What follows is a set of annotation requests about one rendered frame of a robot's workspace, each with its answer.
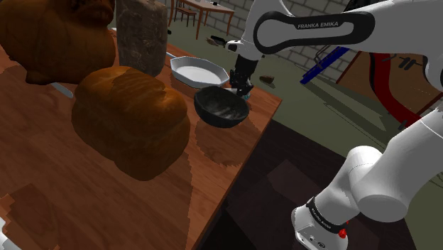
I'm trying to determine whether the wooden chair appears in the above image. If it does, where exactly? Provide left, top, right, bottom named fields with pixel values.
left=173, top=0, right=199, bottom=28

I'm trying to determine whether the large round brown bread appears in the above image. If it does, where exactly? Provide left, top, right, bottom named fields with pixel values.
left=0, top=0, right=117, bottom=86

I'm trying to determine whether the black bowl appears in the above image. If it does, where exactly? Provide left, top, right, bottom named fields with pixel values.
left=193, top=85, right=251, bottom=129

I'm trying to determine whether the small white teal object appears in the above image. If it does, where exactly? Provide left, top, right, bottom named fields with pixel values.
left=224, top=87, right=253, bottom=102

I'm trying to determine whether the brown bread loaf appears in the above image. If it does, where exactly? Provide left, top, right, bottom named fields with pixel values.
left=71, top=65, right=192, bottom=182

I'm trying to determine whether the blue bar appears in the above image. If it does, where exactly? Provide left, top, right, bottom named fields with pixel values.
left=299, top=46, right=351, bottom=86

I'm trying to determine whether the tall grey-brown block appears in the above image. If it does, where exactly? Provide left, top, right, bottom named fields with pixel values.
left=115, top=0, right=169, bottom=78

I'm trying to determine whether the brown wooden side table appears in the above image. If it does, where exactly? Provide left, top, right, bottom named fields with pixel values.
left=168, top=0, right=236, bottom=41

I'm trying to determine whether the dark robot stand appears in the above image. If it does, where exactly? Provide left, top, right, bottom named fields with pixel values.
left=196, top=119, right=417, bottom=250

